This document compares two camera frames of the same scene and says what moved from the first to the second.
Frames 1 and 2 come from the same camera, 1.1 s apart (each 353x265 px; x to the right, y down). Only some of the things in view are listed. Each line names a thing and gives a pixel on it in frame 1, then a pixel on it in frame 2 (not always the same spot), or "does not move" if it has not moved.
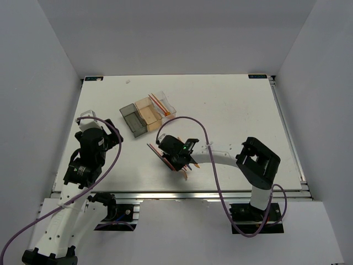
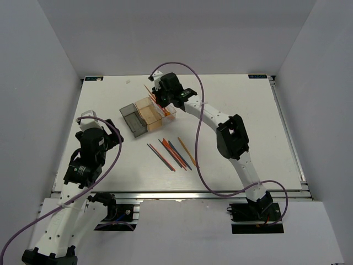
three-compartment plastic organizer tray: x=153 y=118 does not move
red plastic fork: x=157 y=104 does not move
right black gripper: x=176 y=167 → x=157 y=95
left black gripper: x=112 y=138 does not move
